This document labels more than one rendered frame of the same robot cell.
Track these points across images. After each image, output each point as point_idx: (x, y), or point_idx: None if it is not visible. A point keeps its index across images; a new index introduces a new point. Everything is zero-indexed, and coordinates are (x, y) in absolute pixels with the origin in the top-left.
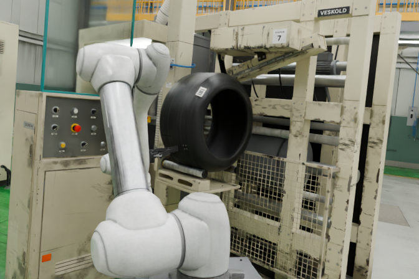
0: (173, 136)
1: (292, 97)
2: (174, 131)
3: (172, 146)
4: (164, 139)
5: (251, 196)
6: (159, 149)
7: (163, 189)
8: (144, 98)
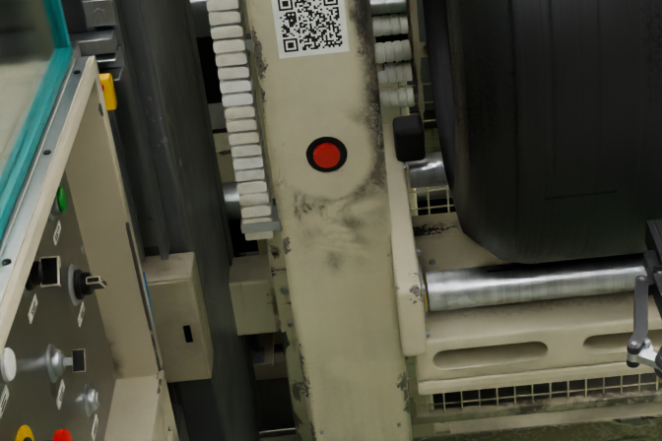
0: (641, 185)
1: None
2: (660, 160)
3: (660, 240)
4: (550, 214)
5: None
6: (647, 294)
7: (384, 391)
8: None
